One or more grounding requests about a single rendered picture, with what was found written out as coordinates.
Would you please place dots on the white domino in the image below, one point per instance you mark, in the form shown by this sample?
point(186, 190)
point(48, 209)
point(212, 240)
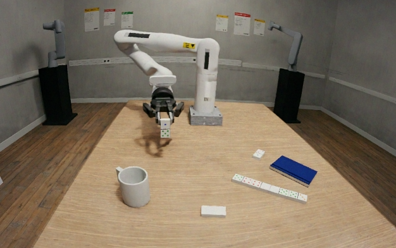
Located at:
point(242, 180)
point(165, 128)
point(213, 211)
point(280, 192)
point(258, 154)
point(297, 197)
point(264, 187)

